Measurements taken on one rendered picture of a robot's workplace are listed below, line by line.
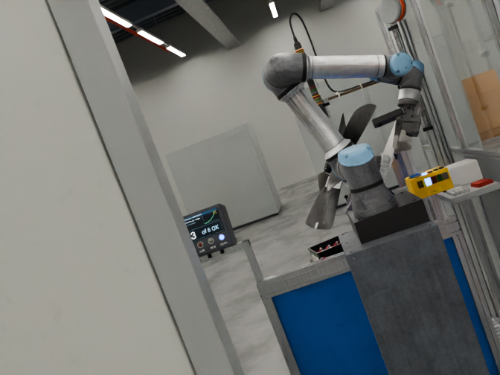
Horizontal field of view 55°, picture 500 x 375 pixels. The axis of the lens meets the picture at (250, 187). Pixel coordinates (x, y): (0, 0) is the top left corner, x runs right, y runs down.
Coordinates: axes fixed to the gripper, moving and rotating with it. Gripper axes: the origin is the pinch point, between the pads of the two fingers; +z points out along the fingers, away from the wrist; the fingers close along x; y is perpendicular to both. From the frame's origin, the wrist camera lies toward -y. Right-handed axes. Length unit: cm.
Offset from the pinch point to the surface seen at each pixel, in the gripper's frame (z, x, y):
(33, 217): 41, -125, -37
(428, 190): 6.4, 31.3, 13.7
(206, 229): 39, 14, -73
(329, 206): 16, 64, -31
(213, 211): 31, 14, -72
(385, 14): -98, 84, -22
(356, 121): -26, 55, -24
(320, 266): 46, 34, -25
